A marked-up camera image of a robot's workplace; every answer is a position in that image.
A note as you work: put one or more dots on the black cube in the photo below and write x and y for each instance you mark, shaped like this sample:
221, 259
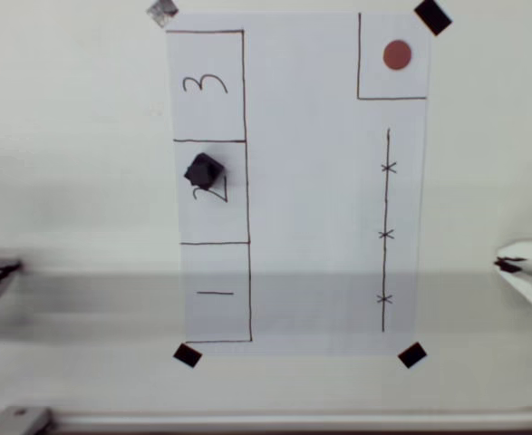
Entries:
204, 171

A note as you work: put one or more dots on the black tape piece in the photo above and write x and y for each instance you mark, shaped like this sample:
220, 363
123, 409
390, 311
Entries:
412, 354
187, 355
433, 17

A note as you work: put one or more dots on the red round sticker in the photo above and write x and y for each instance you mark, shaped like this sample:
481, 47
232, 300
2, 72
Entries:
397, 55

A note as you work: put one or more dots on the white paper sheet with markings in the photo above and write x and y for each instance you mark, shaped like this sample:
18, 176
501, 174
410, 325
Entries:
302, 181

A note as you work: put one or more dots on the grey tape piece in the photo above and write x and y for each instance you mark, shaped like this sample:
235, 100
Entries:
162, 12

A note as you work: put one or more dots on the aluminium rail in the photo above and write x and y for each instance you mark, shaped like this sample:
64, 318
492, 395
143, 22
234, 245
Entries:
293, 422

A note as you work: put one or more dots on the grey metal bracket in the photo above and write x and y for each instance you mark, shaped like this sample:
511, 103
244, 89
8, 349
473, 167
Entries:
18, 420

